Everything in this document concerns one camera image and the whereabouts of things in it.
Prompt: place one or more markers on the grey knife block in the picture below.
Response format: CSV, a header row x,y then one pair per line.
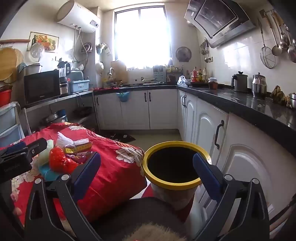
x,y
159,76

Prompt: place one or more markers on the steel teapot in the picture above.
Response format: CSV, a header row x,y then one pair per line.
x,y
259,85

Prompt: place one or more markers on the white kitchen cabinets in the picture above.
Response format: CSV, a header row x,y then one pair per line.
x,y
161,109

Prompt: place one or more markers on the white water heater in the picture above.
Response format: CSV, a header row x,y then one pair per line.
x,y
76,16

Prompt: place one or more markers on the red plastic wrapper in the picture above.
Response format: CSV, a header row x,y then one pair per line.
x,y
57,160

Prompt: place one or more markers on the glass pot lid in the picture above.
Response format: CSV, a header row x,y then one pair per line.
x,y
37,52

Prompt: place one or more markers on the purple snack wrapper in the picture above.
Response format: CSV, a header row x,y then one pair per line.
x,y
77,158

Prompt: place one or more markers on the black microwave oven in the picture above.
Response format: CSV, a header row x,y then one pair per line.
x,y
41,87

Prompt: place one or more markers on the ginger pile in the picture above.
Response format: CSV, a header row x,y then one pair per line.
x,y
278,95

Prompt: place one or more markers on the dark floor mat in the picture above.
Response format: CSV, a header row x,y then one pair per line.
x,y
124,138

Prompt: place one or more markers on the black stove tray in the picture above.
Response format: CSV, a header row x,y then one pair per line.
x,y
201,84

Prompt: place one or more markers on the blue can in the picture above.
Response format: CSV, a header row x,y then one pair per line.
x,y
62,114

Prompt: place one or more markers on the yellow rim trash bin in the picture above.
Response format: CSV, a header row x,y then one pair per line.
x,y
161,183

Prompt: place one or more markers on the grey kettle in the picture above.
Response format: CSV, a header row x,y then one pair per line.
x,y
240,82

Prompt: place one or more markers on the red plastic bucket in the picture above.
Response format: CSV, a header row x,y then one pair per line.
x,y
5,97

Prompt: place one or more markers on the red cloth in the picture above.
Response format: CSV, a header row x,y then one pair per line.
x,y
99,88

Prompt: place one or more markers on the steel pot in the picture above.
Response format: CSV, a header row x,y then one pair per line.
x,y
50,118

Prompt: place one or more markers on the pale green plastic bag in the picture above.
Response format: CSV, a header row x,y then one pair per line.
x,y
44,157

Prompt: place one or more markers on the blue hanging bin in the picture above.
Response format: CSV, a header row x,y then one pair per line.
x,y
122,97

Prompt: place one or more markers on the fruit wall poster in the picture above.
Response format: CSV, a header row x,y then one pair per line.
x,y
44,38

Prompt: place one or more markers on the wall utensil holder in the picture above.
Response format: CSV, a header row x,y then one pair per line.
x,y
101,48

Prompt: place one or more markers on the black blender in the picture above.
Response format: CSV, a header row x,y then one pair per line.
x,y
63,71

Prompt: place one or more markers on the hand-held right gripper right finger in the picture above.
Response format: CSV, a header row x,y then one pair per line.
x,y
205,176

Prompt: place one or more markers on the steel range hood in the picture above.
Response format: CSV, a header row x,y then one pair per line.
x,y
219,20

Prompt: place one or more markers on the steel shelf rack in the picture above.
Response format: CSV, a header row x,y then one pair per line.
x,y
57,99

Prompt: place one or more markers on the pale wooden chopping board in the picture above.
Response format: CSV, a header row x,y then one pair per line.
x,y
119,71

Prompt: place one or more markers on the white tissue paper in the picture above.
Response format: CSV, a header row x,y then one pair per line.
x,y
67,140

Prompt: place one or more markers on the steel faucet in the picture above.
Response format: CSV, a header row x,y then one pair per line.
x,y
111,72

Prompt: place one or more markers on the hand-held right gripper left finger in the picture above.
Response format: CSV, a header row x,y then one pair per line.
x,y
89,171

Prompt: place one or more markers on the brown jar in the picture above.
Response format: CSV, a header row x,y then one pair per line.
x,y
212,84

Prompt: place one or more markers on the steel spoon ladle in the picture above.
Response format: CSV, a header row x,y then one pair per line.
x,y
291,53

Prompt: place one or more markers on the clear plastic bag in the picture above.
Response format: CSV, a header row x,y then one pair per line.
x,y
182,81

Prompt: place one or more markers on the red sauce bottle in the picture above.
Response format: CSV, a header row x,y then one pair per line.
x,y
195,75

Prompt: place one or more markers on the red floral blanket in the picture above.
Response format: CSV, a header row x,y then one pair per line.
x,y
115,171

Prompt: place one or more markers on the black stone countertop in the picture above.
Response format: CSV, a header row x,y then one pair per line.
x,y
254,104

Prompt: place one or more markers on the hanging utensil rack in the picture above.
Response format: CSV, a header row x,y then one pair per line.
x,y
204,48

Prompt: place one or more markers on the black frying pan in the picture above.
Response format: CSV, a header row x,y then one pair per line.
x,y
83,110

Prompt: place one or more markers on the black spice rack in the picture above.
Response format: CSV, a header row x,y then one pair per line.
x,y
173,73

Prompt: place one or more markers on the round wooden cutting board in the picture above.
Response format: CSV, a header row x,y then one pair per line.
x,y
9,63

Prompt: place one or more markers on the grey plastic storage box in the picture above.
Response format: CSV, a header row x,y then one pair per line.
x,y
78,85

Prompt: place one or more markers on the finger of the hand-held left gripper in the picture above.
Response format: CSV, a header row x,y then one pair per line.
x,y
13,147
34,146

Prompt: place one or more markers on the brown fur trim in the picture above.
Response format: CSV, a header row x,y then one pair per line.
x,y
150,231

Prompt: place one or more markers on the teal fuzzy cloth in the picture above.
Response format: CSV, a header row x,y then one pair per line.
x,y
49,175

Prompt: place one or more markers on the kitchen window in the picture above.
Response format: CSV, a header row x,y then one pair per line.
x,y
141,37

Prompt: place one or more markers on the yellow striped wrapper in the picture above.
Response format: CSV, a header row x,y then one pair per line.
x,y
78,148

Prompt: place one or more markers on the teal plastic basket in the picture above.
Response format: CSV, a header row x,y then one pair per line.
x,y
22,67

